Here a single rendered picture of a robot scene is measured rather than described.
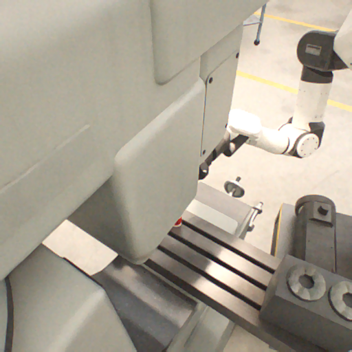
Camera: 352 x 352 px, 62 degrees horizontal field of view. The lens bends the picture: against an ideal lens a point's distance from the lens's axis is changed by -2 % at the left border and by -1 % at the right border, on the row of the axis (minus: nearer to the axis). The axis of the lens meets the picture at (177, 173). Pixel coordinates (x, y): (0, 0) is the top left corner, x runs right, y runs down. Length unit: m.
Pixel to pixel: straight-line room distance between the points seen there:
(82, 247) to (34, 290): 1.81
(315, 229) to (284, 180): 1.01
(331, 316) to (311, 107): 0.57
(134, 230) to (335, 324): 0.56
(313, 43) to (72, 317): 0.87
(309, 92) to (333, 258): 0.80
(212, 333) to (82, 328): 1.37
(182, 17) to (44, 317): 0.30
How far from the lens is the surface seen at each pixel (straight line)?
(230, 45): 0.50
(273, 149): 0.97
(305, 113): 1.00
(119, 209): 0.36
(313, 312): 0.81
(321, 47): 0.94
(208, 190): 1.41
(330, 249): 1.52
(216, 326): 1.67
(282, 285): 0.80
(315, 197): 1.66
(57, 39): 0.22
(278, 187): 2.44
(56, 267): 0.33
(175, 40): 0.31
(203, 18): 0.35
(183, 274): 0.97
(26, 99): 0.21
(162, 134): 0.34
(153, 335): 0.90
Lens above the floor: 1.80
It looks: 49 degrees down
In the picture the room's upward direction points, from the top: straight up
